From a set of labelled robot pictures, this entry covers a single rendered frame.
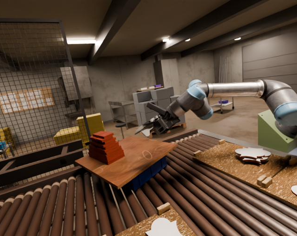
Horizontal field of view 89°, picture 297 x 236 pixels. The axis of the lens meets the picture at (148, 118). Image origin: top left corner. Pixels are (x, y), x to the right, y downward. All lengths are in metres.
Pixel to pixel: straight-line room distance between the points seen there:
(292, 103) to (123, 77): 7.34
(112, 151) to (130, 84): 7.08
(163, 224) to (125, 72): 7.53
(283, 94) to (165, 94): 3.64
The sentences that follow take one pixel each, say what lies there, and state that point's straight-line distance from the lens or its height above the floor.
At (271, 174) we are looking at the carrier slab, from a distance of 1.01.
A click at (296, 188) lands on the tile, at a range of 0.93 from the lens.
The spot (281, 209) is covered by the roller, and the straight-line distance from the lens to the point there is 0.86.
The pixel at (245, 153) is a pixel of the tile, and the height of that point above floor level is 0.99.
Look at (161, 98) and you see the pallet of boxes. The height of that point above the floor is 1.04.
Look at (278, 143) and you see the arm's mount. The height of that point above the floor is 0.93.
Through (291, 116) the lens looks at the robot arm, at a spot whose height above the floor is 1.23.
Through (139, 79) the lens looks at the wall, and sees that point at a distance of 8.16.
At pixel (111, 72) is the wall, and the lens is 7.72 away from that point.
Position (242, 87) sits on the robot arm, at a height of 1.37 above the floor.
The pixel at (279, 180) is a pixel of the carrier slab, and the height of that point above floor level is 0.94.
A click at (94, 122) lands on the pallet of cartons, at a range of 4.60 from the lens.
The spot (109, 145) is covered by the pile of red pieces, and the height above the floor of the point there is 1.15.
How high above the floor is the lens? 1.46
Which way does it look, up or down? 12 degrees down
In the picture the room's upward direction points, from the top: 9 degrees counter-clockwise
